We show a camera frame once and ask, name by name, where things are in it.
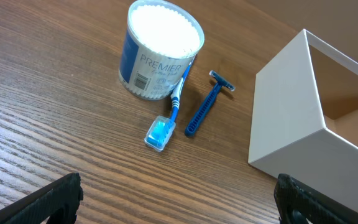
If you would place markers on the blue disposable razor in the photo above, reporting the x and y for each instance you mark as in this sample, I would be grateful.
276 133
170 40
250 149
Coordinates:
208 102

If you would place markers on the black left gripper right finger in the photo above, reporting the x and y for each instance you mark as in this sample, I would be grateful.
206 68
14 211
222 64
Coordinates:
298 203

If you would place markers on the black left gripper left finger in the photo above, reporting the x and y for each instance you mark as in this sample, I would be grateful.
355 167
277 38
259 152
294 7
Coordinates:
57 202

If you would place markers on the cotton swab tub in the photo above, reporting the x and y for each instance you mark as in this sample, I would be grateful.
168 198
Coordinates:
161 41

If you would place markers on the blue white toothbrush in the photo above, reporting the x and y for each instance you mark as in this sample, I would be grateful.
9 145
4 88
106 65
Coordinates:
162 128

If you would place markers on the white open cardboard box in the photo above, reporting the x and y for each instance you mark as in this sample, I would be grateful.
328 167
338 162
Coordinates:
305 118

